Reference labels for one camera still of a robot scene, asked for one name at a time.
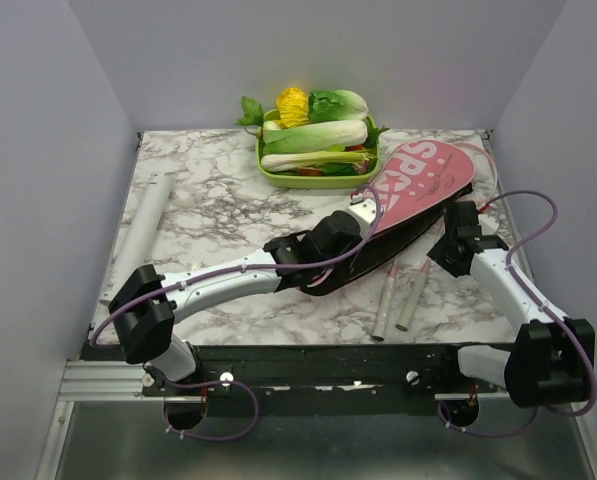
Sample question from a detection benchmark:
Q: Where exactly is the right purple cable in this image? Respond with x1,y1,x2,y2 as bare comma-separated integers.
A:
437,189,597,436

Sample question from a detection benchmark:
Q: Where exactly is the pink racket bag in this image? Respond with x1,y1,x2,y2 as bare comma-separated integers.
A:
301,140,476,296

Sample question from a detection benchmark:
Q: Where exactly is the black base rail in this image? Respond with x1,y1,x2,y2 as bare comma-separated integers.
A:
79,342,539,418

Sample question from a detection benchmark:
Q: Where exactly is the white green napa cabbage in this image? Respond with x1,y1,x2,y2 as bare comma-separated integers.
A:
262,120,368,155

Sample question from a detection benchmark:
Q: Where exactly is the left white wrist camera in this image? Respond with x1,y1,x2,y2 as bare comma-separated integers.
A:
346,198,380,237

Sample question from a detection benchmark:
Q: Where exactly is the white shuttlecock tube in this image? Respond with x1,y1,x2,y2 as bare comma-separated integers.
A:
99,174,174,306

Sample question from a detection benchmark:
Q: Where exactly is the dark green lettuce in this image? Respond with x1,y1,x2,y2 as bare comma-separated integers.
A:
308,90,369,123

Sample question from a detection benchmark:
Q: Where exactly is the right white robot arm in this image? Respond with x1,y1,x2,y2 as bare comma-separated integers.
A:
428,201,597,408

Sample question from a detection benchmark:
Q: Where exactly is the white green celery stalk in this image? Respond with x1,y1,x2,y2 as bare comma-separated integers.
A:
260,150,377,173

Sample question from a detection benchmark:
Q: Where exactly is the yellow leafy vegetable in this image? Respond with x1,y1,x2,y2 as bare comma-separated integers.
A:
276,87,309,128

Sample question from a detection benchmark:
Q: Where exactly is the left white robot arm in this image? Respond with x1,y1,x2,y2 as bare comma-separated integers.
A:
109,209,373,382

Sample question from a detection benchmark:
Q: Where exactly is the green vegetable basket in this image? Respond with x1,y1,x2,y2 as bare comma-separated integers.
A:
256,116,384,189

